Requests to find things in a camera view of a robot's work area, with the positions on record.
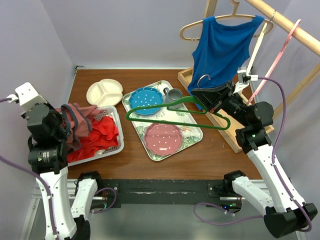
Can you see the pink dotted plate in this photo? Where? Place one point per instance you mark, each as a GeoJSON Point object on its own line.
{"type": "Point", "coordinates": [163, 139]}

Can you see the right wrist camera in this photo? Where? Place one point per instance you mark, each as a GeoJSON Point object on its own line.
{"type": "Point", "coordinates": [244, 76]}

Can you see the blue dotted plate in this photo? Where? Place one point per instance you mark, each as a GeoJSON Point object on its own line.
{"type": "Point", "coordinates": [144, 97]}

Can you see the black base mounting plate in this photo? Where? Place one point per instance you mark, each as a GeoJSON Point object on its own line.
{"type": "Point", "coordinates": [169, 192]}

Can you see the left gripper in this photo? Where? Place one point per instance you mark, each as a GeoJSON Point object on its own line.
{"type": "Point", "coordinates": [57, 114]}

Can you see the blue tank top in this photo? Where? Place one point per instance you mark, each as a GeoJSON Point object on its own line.
{"type": "Point", "coordinates": [221, 50]}

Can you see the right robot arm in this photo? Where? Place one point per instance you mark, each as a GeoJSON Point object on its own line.
{"type": "Point", "coordinates": [283, 209]}

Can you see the maroon motorcycle tank top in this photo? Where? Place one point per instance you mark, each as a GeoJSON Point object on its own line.
{"type": "Point", "coordinates": [78, 122]}

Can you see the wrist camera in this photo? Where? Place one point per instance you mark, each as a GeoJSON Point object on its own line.
{"type": "Point", "coordinates": [244, 76]}
{"type": "Point", "coordinates": [28, 96]}

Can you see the grey ceramic mug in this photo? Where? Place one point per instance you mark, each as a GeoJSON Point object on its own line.
{"type": "Point", "coordinates": [172, 95]}

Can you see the pink plastic hanger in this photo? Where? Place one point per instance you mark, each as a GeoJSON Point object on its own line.
{"type": "Point", "coordinates": [275, 62]}

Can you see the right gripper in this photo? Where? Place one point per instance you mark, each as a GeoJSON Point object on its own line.
{"type": "Point", "coordinates": [213, 97]}

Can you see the aluminium rail frame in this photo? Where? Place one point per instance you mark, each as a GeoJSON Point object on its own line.
{"type": "Point", "coordinates": [72, 188]}

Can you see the green velvet hanger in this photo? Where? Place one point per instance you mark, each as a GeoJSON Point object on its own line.
{"type": "Point", "coordinates": [174, 107]}

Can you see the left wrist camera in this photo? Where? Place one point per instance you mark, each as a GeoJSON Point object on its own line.
{"type": "Point", "coordinates": [28, 96]}

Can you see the wooden clothes rack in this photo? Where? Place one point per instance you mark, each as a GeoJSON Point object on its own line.
{"type": "Point", "coordinates": [299, 34]}

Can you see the floral serving tray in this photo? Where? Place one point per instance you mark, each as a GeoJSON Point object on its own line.
{"type": "Point", "coordinates": [190, 135]}

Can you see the cream divided plate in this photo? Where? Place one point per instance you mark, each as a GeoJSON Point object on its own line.
{"type": "Point", "coordinates": [106, 92]}

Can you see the red tank top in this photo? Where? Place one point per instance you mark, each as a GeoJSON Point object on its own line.
{"type": "Point", "coordinates": [103, 136]}

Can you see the white plastic basket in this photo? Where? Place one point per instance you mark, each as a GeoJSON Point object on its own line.
{"type": "Point", "coordinates": [109, 111]}

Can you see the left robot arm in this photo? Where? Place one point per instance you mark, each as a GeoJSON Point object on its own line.
{"type": "Point", "coordinates": [47, 157]}

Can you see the cream wooden hanger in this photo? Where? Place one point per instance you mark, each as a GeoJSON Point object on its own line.
{"type": "Point", "coordinates": [258, 43]}

